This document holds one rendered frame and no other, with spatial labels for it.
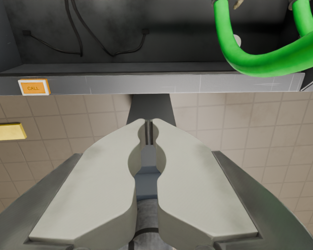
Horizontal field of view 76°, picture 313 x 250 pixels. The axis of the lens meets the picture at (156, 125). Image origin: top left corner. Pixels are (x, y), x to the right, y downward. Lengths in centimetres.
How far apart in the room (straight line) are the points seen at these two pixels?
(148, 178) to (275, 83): 46
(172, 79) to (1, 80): 33
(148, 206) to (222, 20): 54
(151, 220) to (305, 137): 158
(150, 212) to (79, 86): 40
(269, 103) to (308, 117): 34
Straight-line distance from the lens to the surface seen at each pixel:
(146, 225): 62
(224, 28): 21
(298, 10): 26
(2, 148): 202
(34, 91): 46
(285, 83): 48
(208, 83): 42
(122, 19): 51
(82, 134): 165
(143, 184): 68
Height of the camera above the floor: 134
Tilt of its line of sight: 62 degrees down
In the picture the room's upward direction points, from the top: 178 degrees clockwise
